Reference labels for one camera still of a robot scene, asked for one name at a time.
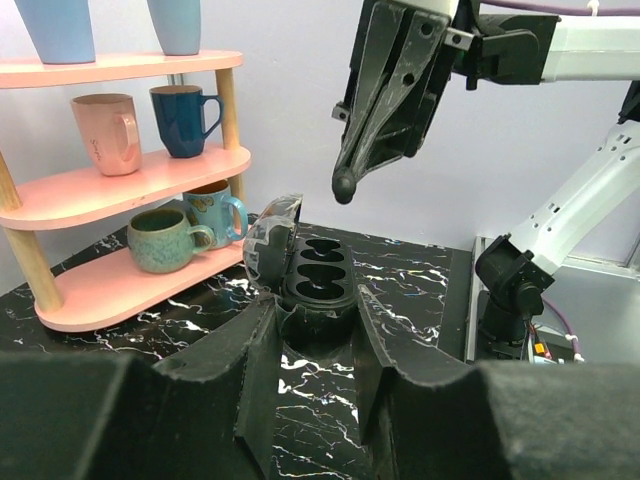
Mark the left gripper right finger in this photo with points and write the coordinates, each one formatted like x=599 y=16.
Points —
x=423 y=414

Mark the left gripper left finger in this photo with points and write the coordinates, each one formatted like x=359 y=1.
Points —
x=206 y=412

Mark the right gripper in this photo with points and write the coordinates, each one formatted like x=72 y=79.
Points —
x=404 y=55

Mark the black earbud charging case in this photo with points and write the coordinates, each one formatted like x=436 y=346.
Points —
x=311 y=279

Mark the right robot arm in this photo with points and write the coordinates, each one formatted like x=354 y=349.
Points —
x=594 y=45

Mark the pink three-tier shelf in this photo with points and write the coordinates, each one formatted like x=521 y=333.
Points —
x=111 y=289

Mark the green glazed mug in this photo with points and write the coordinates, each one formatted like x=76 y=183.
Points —
x=163 y=240

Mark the light blue mug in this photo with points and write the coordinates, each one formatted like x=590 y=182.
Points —
x=214 y=206

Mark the dark blue mug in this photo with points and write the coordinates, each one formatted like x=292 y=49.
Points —
x=179 y=114

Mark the tall blue cup right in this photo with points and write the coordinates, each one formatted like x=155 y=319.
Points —
x=177 y=24

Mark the tall blue cup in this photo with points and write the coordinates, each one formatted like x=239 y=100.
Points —
x=177 y=24
x=60 y=30

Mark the pink mug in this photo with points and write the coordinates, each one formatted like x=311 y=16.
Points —
x=108 y=127

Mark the tall blue cup left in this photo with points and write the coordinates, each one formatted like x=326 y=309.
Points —
x=60 y=30

